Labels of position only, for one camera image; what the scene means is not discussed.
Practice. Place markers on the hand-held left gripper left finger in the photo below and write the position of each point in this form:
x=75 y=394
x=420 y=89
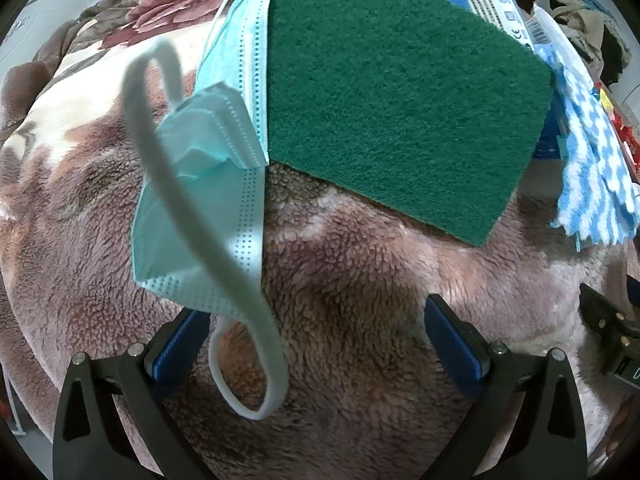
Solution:
x=175 y=347

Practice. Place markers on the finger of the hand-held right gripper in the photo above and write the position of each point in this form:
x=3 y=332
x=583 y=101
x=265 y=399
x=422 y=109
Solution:
x=607 y=317

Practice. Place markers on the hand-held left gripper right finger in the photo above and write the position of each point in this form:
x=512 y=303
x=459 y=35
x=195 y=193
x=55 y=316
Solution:
x=450 y=340

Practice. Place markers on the light blue face mask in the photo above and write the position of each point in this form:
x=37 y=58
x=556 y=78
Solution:
x=165 y=240

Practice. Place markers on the blue white wavy cloth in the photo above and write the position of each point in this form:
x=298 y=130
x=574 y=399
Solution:
x=595 y=170

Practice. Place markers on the green scouring pad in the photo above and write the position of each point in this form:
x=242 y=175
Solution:
x=390 y=100

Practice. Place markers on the blue snack packet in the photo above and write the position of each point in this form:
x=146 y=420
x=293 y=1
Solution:
x=492 y=0

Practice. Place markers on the person's right hand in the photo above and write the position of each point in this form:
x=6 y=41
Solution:
x=620 y=425

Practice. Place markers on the floral fleece blanket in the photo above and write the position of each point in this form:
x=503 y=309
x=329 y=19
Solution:
x=350 y=285

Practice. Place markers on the pile of clothes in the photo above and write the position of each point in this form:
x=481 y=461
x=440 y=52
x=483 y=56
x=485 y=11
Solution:
x=585 y=25

